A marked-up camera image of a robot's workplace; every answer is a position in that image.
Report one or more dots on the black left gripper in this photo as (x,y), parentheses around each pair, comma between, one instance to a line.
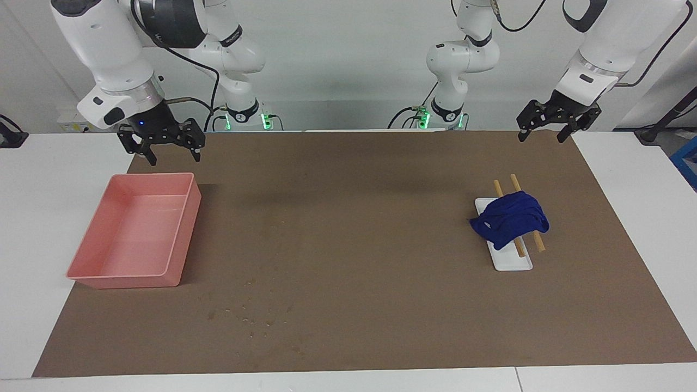
(563,109)

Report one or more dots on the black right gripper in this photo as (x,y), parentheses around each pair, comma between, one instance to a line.
(158,128)

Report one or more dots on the dark blue towel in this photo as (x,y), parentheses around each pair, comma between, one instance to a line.
(512,218)

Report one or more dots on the spilled water droplets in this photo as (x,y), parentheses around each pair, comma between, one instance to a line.
(211,314)

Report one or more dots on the wooden rack rod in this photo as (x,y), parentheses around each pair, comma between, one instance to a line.
(497,187)
(514,181)

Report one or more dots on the pink plastic bin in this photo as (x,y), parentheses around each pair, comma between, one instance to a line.
(136,234)

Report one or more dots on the black tripod stand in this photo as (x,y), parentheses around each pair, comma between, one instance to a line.
(648,135)

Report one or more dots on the white power strip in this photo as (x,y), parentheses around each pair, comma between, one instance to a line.
(71,126)

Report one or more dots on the brown table mat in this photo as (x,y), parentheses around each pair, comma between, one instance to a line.
(354,245)

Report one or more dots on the blue metal frame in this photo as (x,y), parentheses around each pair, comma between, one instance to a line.
(687,158)

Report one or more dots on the black clamp mount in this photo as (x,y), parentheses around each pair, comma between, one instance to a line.
(11,139)

